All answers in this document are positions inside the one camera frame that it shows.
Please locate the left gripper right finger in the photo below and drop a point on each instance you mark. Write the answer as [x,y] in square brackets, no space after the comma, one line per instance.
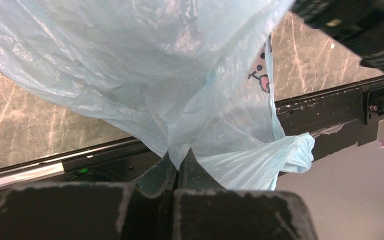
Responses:
[204,210]

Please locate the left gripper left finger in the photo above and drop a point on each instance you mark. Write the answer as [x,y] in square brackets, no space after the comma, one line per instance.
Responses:
[81,210]

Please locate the light blue plastic bag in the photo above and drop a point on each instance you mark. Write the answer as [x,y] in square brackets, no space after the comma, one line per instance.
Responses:
[179,75]

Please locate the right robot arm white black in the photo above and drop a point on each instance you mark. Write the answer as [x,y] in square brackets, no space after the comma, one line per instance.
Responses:
[356,24]

